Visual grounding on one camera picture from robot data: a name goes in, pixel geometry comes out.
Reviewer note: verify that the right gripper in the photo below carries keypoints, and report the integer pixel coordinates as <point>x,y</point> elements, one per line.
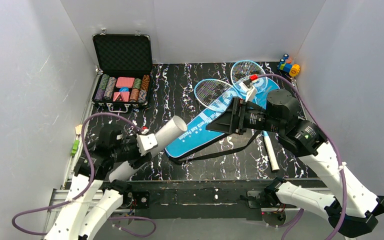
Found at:
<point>239,117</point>

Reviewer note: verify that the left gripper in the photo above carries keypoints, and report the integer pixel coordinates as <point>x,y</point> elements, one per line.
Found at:
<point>134,149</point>

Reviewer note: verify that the white shuttlecock tube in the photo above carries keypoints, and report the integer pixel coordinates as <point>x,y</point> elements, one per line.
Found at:
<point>173,129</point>

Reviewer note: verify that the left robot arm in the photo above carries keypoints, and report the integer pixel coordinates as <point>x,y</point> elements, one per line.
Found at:
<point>99,182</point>

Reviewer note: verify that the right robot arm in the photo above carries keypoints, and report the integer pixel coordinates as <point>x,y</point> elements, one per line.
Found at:
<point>350,208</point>

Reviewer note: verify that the left blue badminton racket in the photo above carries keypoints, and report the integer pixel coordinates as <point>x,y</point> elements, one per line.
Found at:
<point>214,94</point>

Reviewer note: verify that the blue badminton racket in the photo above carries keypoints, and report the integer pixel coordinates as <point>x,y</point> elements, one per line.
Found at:
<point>214,94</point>
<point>245,68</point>

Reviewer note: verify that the right blue badminton racket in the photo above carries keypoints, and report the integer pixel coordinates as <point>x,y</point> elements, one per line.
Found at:
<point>245,68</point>

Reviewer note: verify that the blue racket bag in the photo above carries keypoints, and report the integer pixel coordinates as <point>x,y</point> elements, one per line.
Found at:
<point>196,137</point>

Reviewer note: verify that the beige wooden block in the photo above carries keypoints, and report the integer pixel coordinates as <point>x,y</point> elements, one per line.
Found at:
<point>79,129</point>

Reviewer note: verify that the colourful toy block train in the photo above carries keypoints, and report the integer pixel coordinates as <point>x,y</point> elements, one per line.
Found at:
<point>285,65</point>

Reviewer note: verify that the black poker chip case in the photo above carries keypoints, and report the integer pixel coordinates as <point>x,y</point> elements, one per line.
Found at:
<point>123,55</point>

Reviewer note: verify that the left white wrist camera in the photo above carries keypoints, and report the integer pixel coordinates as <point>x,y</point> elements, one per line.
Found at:
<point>146,141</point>

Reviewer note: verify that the green clip on rail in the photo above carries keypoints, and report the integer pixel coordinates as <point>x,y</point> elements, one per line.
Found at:
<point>74,147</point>

